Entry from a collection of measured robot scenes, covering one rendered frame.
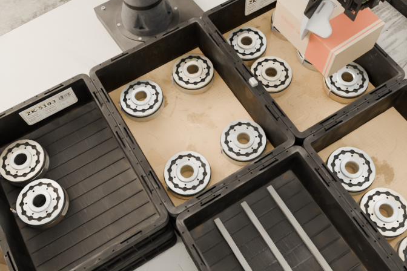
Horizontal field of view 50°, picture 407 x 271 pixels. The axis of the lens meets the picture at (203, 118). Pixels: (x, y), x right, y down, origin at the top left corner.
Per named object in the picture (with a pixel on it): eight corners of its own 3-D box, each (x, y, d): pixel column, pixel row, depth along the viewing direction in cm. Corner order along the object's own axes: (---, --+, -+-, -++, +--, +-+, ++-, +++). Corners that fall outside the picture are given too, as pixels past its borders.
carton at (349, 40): (272, 25, 88) (277, -1, 82) (317, -2, 91) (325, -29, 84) (326, 78, 82) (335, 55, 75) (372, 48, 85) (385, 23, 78)
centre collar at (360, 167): (334, 165, 93) (335, 164, 93) (352, 153, 95) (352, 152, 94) (350, 183, 91) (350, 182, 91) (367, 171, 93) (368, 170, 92)
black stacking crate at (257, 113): (99, 97, 109) (87, 71, 99) (200, 45, 116) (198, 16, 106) (177, 231, 93) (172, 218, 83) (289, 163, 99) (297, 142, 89)
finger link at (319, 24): (309, 57, 76) (342, 14, 70) (287, 35, 78) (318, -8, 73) (318, 55, 78) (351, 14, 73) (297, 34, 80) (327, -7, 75)
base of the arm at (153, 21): (112, 14, 130) (105, -12, 121) (155, -9, 134) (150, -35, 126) (139, 44, 123) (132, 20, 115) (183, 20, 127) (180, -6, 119)
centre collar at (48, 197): (26, 195, 93) (25, 195, 92) (48, 186, 93) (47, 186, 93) (31, 216, 91) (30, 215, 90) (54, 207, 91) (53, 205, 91)
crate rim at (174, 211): (88, 75, 101) (85, 70, 99) (198, 20, 107) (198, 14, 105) (172, 221, 84) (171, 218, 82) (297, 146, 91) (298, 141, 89)
